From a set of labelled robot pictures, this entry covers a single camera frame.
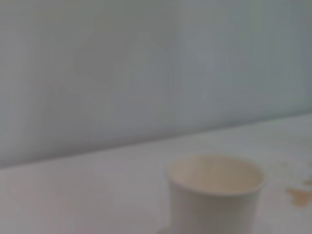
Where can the white paper cup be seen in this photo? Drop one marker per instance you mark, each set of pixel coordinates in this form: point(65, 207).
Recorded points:
point(214, 209)

